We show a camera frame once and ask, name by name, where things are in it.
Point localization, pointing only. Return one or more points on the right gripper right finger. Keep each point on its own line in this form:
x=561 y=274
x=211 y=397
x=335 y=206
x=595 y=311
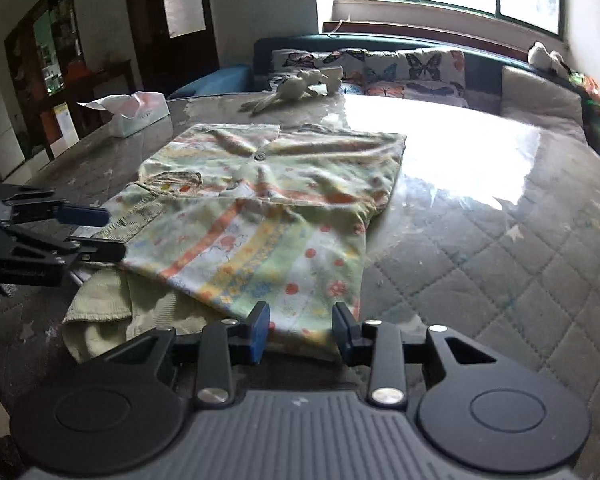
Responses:
x=377 y=345

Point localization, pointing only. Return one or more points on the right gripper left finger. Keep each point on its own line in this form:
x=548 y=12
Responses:
x=223 y=345

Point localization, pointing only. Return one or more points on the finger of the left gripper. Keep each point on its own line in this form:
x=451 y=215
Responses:
x=75 y=214
x=89 y=249

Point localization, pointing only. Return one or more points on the colourful patterned child's jacket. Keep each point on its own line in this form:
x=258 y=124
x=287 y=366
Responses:
x=226 y=216

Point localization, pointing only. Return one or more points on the white pink tissue pack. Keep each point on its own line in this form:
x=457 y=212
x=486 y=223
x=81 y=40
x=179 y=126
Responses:
x=131 y=112

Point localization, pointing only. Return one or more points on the grey quilted star table cover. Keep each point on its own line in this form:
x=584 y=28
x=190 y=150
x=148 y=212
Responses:
x=493 y=229

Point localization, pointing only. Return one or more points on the dark wooden door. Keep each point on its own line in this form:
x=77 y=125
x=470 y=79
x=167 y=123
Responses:
x=173 y=40

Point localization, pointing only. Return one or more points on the white plush bunny toy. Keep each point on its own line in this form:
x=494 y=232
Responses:
x=313 y=83

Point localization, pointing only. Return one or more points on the butterfly patterned cushion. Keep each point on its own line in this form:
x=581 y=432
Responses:
x=428 y=74

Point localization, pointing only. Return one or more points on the grey pillow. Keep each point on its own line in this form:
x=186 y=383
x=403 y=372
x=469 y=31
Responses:
x=539 y=102

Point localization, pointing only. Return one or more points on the white black plush toy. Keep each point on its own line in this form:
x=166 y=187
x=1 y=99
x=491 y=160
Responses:
x=550 y=62

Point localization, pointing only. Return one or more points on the orange green plush toy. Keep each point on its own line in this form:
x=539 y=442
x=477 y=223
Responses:
x=587 y=84

